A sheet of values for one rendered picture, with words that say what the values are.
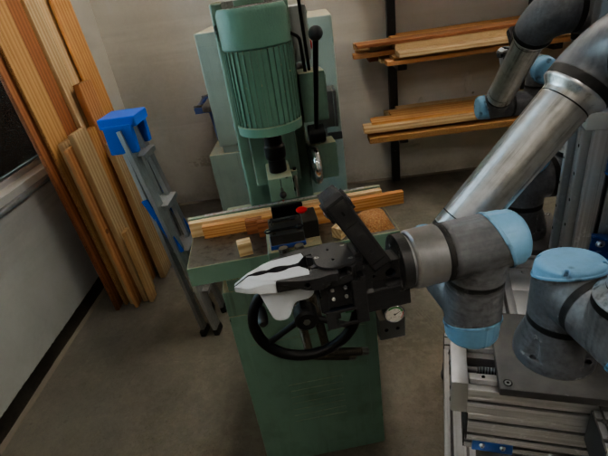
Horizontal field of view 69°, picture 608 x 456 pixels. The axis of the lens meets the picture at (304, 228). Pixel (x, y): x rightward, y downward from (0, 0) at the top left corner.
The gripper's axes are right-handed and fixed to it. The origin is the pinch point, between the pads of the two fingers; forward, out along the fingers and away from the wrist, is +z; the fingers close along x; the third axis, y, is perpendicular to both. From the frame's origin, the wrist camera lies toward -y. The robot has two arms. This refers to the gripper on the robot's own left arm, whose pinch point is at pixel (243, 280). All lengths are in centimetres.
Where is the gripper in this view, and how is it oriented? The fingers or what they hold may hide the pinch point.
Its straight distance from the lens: 53.4
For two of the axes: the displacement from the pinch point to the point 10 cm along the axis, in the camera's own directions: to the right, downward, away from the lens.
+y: 1.6, 9.2, 3.6
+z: -9.7, 2.1, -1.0
